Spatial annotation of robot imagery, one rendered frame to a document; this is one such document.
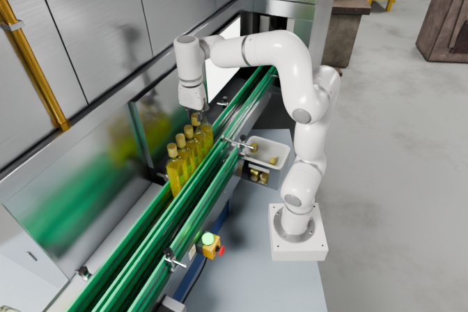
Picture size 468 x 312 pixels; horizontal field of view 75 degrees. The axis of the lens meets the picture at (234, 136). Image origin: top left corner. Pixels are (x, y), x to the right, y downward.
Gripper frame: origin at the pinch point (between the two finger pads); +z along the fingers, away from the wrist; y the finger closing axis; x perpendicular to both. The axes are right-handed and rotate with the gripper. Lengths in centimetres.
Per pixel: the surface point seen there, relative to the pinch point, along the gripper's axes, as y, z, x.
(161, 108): -12.0, -3.1, -5.1
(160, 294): 16, 31, -55
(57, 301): -13, 30, -71
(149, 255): 6, 27, -47
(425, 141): 136, 135, 201
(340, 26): 20, 77, 309
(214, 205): 15.7, 30.6, -16.8
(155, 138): -11.9, 7.2, -12.0
